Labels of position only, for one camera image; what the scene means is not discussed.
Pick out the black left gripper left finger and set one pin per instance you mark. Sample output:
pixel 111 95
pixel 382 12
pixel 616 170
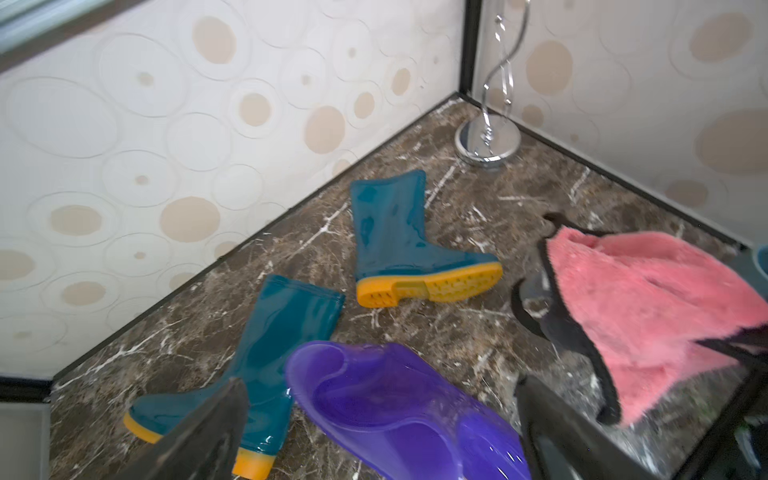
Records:
pixel 203 445

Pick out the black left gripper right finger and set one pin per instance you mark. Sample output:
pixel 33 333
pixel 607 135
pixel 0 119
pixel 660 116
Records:
pixel 560 443

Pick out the purple rubber boot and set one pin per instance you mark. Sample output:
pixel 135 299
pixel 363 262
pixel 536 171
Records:
pixel 398 415

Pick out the pink microfiber cloth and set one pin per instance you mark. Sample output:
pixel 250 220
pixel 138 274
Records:
pixel 647 309

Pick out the teal rubber boot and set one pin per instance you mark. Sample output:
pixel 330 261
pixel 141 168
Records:
pixel 394 258
pixel 287 314

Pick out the teal cup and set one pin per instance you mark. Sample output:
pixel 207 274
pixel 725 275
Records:
pixel 760 260

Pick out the chrome mug tree stand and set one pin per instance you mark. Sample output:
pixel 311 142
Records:
pixel 492 138

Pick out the black corner frame post right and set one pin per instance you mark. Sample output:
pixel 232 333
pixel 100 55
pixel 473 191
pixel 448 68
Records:
pixel 470 36

